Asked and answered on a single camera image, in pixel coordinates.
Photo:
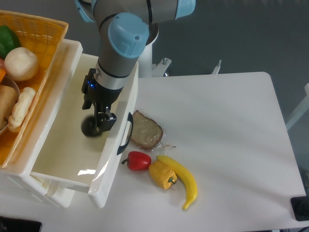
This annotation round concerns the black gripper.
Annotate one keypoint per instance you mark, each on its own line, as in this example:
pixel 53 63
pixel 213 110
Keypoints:
pixel 102 98

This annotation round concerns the dark purple mangosteen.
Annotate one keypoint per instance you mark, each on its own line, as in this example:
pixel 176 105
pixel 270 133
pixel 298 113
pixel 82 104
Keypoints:
pixel 89 127

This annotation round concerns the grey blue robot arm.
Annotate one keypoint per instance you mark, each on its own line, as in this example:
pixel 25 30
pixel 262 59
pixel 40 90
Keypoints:
pixel 124 27

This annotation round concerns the open white upper drawer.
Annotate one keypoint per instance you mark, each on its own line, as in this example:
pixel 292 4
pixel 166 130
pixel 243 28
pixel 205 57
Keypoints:
pixel 75 162

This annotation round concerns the white plastic drawer cabinet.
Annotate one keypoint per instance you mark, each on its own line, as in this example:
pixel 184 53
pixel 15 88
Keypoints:
pixel 16 179

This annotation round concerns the wrapped brown bread slice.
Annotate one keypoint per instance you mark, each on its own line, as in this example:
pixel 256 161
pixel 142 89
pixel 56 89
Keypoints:
pixel 146 133

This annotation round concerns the red bell pepper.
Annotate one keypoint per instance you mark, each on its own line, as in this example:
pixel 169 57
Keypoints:
pixel 137 161

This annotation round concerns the pale twisted bread roll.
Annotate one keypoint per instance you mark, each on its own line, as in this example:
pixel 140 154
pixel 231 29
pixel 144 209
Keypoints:
pixel 20 109

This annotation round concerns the orange plastic basket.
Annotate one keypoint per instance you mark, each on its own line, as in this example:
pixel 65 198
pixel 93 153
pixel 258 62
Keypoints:
pixel 42 36

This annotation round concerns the round white bun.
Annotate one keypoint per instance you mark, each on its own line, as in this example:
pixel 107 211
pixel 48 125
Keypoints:
pixel 21 64

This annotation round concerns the brown bread loaf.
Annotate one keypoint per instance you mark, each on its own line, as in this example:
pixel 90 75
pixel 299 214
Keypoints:
pixel 8 98

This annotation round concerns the yellow bell pepper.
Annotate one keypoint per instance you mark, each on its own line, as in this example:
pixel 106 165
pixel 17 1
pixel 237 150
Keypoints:
pixel 162 174

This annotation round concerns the orange carrot piece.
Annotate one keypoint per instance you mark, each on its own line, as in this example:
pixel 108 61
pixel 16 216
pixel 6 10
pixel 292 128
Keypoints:
pixel 2 74

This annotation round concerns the green bell pepper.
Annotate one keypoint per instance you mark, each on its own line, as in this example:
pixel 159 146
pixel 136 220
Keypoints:
pixel 8 41

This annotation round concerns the yellow banana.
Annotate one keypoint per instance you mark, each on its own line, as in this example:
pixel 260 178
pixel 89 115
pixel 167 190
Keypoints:
pixel 185 176

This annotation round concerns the black device bottom left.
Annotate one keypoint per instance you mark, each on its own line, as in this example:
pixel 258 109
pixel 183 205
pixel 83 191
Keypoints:
pixel 19 225

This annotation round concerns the black device right edge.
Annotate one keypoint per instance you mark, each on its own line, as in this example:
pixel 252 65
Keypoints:
pixel 300 206

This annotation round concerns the dark blue drawer handle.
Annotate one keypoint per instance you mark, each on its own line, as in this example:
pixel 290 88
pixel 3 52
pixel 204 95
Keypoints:
pixel 127 134

